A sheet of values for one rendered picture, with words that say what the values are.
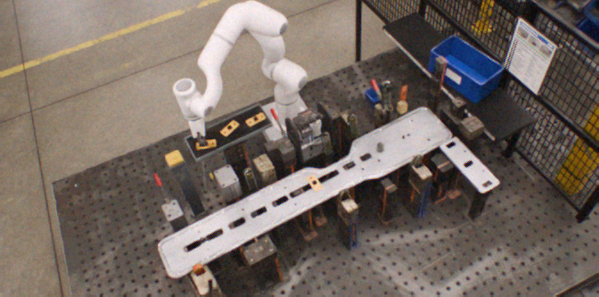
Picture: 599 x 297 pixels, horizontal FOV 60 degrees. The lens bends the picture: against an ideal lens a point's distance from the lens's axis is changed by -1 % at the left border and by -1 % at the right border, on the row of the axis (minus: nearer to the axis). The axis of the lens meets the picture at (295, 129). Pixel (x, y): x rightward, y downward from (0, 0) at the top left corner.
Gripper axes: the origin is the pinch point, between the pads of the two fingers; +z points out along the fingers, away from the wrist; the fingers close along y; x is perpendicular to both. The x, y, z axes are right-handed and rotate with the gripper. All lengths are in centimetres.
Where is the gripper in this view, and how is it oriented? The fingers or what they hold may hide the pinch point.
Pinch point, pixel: (202, 136)
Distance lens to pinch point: 223.6
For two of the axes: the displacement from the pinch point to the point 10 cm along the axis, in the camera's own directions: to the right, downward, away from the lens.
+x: 9.9, -1.7, 0.2
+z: 0.9, 6.1, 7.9
